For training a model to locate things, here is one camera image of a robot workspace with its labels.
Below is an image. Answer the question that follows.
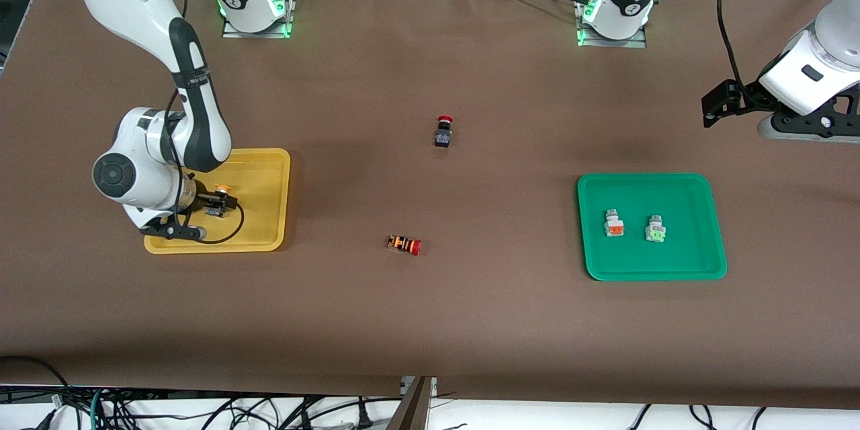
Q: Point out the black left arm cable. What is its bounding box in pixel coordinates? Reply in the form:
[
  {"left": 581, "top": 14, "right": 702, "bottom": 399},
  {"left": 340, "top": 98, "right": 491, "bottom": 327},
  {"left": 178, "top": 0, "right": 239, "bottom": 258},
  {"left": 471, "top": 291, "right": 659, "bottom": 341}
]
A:
[{"left": 717, "top": 0, "right": 748, "bottom": 89}]

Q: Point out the silver table edge bracket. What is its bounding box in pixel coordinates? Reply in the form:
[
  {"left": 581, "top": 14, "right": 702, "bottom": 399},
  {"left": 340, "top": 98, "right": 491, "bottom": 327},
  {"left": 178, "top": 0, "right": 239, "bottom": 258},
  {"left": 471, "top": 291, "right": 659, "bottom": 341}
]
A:
[{"left": 400, "top": 376, "right": 439, "bottom": 398}]

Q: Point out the yellow plastic tray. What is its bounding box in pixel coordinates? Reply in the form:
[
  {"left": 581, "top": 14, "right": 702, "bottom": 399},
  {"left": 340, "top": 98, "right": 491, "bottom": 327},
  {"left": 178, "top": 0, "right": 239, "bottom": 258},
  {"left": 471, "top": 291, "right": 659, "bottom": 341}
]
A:
[{"left": 144, "top": 148, "right": 292, "bottom": 255}]

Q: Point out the teal cable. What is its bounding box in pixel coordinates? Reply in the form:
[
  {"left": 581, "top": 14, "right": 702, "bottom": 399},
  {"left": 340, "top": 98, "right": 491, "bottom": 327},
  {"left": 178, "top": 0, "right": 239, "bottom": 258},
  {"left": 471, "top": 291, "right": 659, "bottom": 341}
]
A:
[{"left": 89, "top": 388, "right": 107, "bottom": 430}]

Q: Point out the green plastic tray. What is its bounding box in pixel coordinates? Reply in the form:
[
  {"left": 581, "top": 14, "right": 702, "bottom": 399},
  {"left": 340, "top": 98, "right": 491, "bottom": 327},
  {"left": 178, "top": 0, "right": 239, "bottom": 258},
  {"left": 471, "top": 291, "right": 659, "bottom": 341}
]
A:
[{"left": 576, "top": 173, "right": 728, "bottom": 282}]

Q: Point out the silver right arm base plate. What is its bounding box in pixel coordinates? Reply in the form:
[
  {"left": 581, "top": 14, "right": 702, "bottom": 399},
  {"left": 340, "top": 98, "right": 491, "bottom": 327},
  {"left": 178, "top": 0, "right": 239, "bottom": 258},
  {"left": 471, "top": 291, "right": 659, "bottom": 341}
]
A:
[{"left": 222, "top": 0, "right": 298, "bottom": 40}]

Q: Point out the yellow cap push button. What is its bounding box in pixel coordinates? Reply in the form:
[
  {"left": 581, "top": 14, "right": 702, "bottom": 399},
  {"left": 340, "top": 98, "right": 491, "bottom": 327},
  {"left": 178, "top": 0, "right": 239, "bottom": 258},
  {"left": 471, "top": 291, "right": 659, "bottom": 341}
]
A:
[{"left": 210, "top": 183, "right": 232, "bottom": 217}]

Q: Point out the brown table cover sheet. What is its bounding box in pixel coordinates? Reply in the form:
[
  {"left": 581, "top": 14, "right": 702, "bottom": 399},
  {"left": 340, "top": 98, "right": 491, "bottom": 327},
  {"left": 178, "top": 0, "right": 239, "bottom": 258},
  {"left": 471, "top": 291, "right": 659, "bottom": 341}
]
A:
[{"left": 0, "top": 0, "right": 860, "bottom": 411}]

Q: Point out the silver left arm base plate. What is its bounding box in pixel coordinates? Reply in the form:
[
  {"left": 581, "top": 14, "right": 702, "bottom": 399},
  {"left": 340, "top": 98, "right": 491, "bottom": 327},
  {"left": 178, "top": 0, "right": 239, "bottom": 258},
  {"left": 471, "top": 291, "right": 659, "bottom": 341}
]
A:
[{"left": 576, "top": 0, "right": 648, "bottom": 48}]

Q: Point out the red button orange striped body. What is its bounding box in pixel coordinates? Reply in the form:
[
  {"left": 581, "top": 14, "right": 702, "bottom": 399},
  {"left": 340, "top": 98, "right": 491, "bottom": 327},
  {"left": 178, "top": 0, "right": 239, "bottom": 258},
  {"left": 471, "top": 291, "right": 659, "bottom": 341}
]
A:
[{"left": 388, "top": 234, "right": 423, "bottom": 257}]

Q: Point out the brown table leg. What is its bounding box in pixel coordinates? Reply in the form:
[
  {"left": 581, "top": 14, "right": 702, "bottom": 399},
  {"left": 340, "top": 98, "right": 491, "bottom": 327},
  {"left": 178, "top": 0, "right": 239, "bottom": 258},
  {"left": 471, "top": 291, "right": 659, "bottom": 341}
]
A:
[{"left": 384, "top": 376, "right": 434, "bottom": 430}]

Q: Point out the black looped floor cable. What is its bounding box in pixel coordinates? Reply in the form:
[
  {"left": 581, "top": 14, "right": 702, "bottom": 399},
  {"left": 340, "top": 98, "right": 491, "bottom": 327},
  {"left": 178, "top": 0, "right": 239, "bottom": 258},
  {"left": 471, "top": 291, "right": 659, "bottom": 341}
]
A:
[{"left": 0, "top": 355, "right": 75, "bottom": 430}]

